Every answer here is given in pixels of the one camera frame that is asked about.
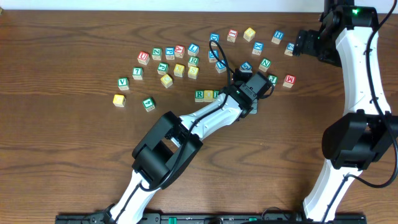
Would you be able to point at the blue L block upper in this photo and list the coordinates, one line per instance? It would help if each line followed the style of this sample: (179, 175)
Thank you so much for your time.
(193, 49)

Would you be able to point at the green Z block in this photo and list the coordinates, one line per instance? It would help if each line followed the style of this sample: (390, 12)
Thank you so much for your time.
(157, 53)

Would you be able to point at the green 4 block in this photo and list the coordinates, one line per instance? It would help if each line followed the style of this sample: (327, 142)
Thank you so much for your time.
(148, 104)

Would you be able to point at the yellow C block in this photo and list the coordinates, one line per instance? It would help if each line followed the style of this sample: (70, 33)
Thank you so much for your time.
(166, 80)

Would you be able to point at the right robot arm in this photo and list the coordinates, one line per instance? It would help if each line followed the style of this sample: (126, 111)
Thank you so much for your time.
(348, 39)

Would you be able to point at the red M block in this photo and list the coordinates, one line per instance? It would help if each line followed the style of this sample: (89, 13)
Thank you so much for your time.
(289, 81)

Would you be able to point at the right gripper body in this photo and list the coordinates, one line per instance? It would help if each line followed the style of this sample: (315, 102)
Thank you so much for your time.
(314, 46)

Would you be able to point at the blue 5 block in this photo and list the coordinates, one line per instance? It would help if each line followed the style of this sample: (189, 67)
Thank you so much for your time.
(246, 66)

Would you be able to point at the blue 2 block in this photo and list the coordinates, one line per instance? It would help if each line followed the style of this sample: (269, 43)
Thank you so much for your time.
(289, 49)

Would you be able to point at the green J block right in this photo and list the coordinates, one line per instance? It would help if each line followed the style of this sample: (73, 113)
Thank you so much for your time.
(273, 79)

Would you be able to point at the green J block left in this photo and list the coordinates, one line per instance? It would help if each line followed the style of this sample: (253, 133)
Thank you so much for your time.
(162, 68)

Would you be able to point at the green N block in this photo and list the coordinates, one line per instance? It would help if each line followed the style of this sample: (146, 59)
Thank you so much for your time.
(264, 64)

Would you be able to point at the green r block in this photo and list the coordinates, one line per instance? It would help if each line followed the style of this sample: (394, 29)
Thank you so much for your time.
(193, 61)
(199, 96)

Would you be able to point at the red U block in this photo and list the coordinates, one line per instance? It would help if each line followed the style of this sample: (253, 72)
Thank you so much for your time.
(143, 58)

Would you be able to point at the yellow block top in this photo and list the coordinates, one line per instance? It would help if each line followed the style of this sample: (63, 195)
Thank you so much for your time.
(249, 34)

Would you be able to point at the green B block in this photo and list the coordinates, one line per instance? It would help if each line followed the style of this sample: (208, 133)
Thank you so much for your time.
(215, 94)

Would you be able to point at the blue l block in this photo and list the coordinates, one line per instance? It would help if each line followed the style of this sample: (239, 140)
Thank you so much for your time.
(220, 66)
(193, 49)

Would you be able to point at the green j block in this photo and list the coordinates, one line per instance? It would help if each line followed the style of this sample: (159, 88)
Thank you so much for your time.
(162, 68)
(273, 79)

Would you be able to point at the blue H block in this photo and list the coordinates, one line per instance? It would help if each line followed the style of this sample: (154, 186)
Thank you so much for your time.
(277, 37)

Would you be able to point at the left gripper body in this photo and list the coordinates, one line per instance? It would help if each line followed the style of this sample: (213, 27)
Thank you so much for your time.
(245, 72)

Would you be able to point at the green 7 block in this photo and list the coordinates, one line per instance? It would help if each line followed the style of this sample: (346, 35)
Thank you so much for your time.
(137, 73)

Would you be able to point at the red I block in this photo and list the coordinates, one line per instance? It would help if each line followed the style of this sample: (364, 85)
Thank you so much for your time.
(232, 35)

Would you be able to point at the blue D block lower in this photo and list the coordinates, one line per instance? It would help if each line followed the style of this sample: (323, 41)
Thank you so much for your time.
(212, 56)

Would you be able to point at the yellow G block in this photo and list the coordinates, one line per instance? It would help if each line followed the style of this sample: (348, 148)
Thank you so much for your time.
(119, 100)

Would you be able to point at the green V block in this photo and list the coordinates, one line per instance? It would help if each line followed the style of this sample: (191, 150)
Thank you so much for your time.
(123, 84)

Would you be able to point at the blue d block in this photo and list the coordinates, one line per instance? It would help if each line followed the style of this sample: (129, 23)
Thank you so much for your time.
(214, 39)
(212, 56)

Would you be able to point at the blue L block lower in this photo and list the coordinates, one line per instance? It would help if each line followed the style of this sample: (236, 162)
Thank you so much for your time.
(220, 66)

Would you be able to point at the yellow K block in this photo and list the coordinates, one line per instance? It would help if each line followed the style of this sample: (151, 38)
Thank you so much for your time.
(179, 70)

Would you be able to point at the blue P block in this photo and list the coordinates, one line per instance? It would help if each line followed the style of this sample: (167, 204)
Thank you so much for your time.
(169, 53)

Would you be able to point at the blue X block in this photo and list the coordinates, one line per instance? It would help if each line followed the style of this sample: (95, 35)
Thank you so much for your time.
(257, 48)

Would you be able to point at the blue D block upper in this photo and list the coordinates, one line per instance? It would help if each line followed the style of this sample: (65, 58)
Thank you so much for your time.
(214, 39)

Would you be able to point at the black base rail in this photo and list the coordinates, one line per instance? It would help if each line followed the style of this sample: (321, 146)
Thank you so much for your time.
(156, 218)

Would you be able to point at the red A block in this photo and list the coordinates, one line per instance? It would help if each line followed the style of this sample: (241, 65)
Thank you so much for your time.
(179, 51)

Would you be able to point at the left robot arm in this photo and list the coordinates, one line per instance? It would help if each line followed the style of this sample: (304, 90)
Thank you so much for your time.
(172, 143)

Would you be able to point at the yellow S block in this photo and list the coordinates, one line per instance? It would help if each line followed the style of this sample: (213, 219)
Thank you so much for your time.
(193, 72)

